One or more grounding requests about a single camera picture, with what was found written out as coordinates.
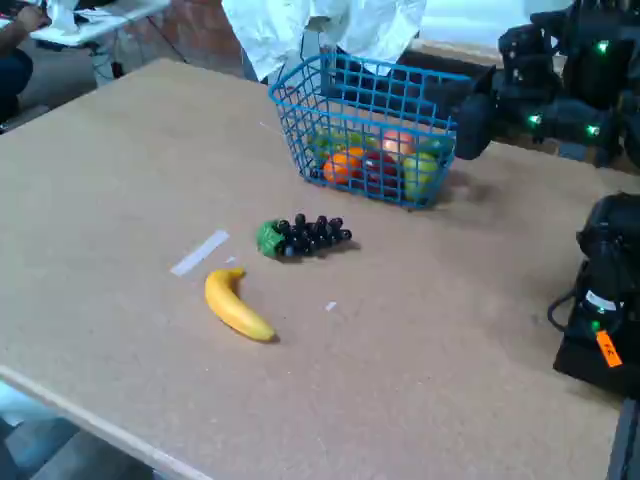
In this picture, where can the toy orange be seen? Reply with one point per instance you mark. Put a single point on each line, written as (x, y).
(340, 167)

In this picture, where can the black toy grapes with leaf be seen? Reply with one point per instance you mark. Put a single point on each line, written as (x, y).
(315, 235)

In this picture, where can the person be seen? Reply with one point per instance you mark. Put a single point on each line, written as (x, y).
(12, 75)

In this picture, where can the dark metal post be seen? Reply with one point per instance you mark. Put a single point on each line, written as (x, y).
(625, 440)

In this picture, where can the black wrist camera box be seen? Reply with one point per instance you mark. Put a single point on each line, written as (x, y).
(522, 45)

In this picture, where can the pink toy peach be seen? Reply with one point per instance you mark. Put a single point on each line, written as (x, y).
(398, 144)

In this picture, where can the yellow toy banana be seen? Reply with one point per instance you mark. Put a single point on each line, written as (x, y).
(230, 305)

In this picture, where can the crumpled white cloth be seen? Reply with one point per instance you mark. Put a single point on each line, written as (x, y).
(270, 30)

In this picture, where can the round green toy fruit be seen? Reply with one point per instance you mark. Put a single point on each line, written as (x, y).
(420, 175)

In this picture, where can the light green toy fruit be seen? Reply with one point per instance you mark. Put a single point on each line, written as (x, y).
(327, 142)

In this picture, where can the long white tape strip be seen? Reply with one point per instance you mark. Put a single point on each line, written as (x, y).
(200, 252)

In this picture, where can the red toy pomegranate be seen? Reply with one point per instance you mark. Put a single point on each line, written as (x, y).
(380, 172)

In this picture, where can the person's hand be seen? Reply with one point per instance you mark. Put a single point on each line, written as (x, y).
(32, 17)

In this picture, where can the wooden bench top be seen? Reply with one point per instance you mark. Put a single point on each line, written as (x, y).
(450, 50)

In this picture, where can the white folding table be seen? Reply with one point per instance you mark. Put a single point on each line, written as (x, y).
(110, 20)

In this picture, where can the dark green toy fruit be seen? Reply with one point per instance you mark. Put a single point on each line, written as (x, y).
(439, 147)

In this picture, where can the orange label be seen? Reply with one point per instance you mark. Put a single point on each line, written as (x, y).
(608, 348)

